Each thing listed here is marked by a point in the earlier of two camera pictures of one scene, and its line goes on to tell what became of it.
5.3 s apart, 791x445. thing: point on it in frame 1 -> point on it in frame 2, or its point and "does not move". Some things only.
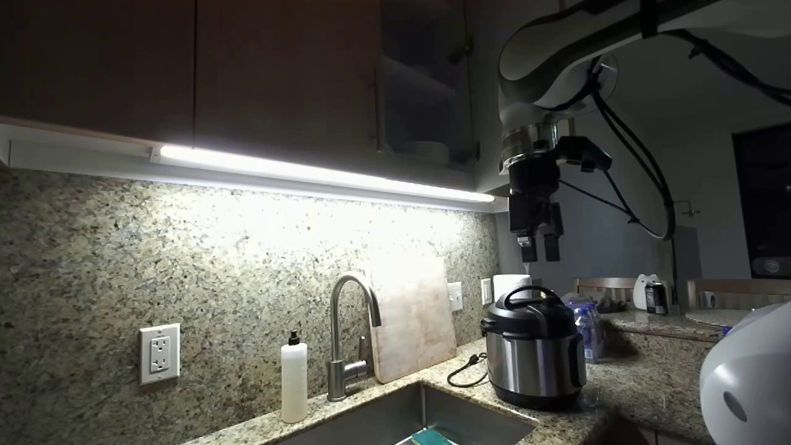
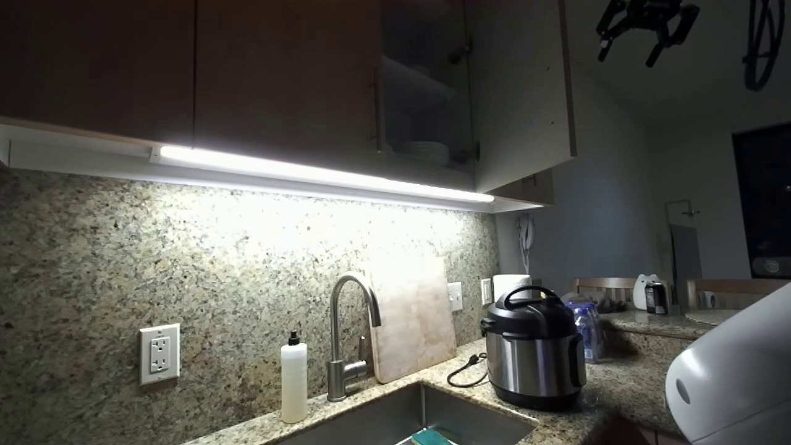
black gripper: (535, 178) -> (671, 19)
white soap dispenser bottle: (296, 379) does not move
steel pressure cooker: (535, 349) does not move
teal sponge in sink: (428, 437) does not move
